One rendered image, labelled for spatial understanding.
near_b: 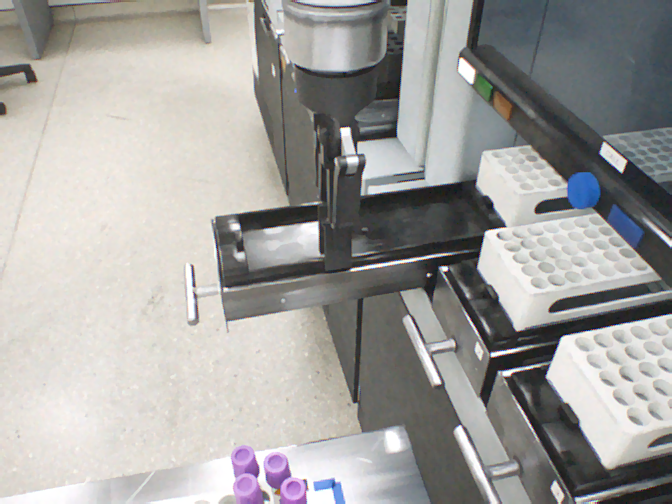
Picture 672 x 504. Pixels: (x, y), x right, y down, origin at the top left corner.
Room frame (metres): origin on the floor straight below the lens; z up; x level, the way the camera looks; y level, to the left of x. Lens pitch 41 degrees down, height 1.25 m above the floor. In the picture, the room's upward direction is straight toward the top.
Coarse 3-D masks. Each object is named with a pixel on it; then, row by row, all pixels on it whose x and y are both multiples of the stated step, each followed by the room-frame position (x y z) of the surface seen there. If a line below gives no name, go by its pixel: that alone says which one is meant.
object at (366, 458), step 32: (288, 448) 0.25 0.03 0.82; (320, 448) 0.25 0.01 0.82; (352, 448) 0.25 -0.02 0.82; (384, 448) 0.25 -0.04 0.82; (128, 480) 0.22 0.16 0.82; (160, 480) 0.22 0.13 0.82; (192, 480) 0.22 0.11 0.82; (224, 480) 0.22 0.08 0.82; (320, 480) 0.22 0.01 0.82; (352, 480) 0.22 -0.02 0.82; (384, 480) 0.22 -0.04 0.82; (416, 480) 0.22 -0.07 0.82
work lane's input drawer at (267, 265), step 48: (384, 192) 0.62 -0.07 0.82; (432, 192) 0.63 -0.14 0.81; (240, 240) 0.51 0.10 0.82; (288, 240) 0.53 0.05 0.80; (384, 240) 0.53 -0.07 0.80; (432, 240) 0.53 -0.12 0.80; (480, 240) 0.53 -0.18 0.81; (192, 288) 0.50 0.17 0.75; (240, 288) 0.45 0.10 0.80; (288, 288) 0.46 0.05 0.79; (336, 288) 0.47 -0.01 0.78; (384, 288) 0.49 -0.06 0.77
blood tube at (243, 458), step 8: (240, 448) 0.18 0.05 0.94; (248, 448) 0.18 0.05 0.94; (232, 456) 0.17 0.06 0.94; (240, 456) 0.18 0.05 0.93; (248, 456) 0.18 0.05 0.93; (232, 464) 0.17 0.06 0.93; (240, 464) 0.17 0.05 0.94; (248, 464) 0.17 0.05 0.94; (256, 464) 0.17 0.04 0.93; (240, 472) 0.17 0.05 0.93; (248, 472) 0.17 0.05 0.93; (256, 472) 0.17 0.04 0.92
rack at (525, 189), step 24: (480, 168) 0.63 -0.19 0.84; (504, 168) 0.60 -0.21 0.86; (528, 168) 0.61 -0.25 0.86; (552, 168) 0.60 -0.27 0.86; (480, 192) 0.62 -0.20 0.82; (504, 192) 0.57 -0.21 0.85; (528, 192) 0.55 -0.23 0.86; (552, 192) 0.55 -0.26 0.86; (504, 216) 0.56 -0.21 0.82; (528, 216) 0.55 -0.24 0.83; (552, 216) 0.56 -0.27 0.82; (576, 216) 0.56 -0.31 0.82
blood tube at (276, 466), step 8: (272, 456) 0.18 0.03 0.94; (280, 456) 0.17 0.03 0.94; (264, 464) 0.17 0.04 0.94; (272, 464) 0.17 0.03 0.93; (280, 464) 0.17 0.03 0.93; (288, 464) 0.17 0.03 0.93; (272, 472) 0.17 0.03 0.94; (280, 472) 0.17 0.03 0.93; (288, 472) 0.17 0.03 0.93; (272, 480) 0.17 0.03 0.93; (280, 480) 0.17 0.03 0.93; (272, 488) 0.17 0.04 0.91; (280, 488) 0.16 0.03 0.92; (272, 496) 0.17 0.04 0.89
